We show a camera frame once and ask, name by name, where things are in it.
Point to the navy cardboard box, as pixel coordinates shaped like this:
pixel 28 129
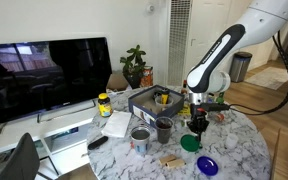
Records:
pixel 144 111

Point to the beige floor rug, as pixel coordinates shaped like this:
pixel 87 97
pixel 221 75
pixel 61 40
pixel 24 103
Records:
pixel 270 78

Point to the white wall grille panel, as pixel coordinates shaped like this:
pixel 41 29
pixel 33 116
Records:
pixel 179 40

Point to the silver tin can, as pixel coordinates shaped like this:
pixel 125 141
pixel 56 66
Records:
pixel 140 141

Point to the white television stand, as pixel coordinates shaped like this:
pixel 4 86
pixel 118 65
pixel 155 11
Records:
pixel 24 133

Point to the clear plastic cup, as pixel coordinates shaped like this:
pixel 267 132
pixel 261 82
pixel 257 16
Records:
pixel 231 141

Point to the blue round lid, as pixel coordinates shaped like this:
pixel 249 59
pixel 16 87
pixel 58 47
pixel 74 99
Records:
pixel 207 165

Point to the green potted plant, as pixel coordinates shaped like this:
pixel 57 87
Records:
pixel 134 65

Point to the black yellow bottle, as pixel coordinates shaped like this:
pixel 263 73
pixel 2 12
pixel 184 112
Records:
pixel 164 97

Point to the brown sauce bottle red cap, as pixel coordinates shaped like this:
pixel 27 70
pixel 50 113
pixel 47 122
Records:
pixel 184 87

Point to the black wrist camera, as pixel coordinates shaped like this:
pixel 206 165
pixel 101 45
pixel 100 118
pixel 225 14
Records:
pixel 214 107

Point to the yellow package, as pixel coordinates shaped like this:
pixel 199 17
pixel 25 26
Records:
pixel 184 109

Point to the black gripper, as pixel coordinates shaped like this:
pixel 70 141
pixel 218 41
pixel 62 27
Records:
pixel 198 121

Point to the small jar red cap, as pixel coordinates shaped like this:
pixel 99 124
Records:
pixel 220 117

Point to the black flat screen television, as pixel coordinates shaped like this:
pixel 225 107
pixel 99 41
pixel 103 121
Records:
pixel 47 76

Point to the green round lid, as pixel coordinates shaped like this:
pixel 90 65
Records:
pixel 188 143

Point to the steel trash can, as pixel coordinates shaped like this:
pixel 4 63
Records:
pixel 240 66

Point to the round white wall device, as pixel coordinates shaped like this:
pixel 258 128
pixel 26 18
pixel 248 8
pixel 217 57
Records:
pixel 149 7

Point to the small wooden block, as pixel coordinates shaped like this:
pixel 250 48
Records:
pixel 167 159
pixel 176 163

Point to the white paper sheet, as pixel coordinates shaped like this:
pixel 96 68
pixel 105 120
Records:
pixel 116 124

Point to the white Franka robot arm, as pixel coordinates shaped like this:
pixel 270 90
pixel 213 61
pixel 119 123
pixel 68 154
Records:
pixel 217 56

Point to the black television remote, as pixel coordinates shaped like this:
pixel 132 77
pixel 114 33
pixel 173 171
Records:
pixel 97 142

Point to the white cup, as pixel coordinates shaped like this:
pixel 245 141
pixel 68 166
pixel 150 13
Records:
pixel 159 101

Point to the white closet door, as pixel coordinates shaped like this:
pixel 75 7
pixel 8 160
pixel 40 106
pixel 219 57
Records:
pixel 210 20

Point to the black office chair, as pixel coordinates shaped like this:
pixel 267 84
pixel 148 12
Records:
pixel 20 160

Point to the yellow lid vitamin bottle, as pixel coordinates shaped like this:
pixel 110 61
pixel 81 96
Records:
pixel 104 106

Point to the dark plastic cup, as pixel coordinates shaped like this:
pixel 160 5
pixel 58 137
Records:
pixel 164 131

